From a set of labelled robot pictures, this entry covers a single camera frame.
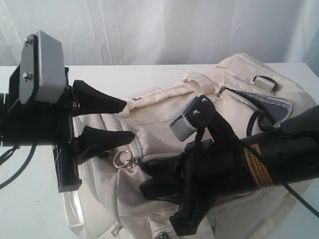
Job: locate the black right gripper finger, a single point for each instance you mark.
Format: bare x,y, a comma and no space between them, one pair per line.
171,180

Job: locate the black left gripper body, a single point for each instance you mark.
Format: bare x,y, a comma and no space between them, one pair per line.
37,124

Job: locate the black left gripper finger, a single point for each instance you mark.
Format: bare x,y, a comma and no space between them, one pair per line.
95,142
91,101

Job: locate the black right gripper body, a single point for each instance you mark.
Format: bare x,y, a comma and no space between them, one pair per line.
214,163

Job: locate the metal ring with dark clasp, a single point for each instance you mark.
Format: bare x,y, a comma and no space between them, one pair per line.
125,159

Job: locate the cream canvas duffel bag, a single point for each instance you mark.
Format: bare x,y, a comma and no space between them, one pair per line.
109,203

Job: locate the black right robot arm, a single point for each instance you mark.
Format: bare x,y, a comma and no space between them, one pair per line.
275,157

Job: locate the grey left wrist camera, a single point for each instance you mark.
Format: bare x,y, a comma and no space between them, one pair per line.
42,76

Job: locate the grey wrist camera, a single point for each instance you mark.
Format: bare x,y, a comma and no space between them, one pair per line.
195,116
42,76

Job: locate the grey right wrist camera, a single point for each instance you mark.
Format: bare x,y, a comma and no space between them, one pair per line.
195,116

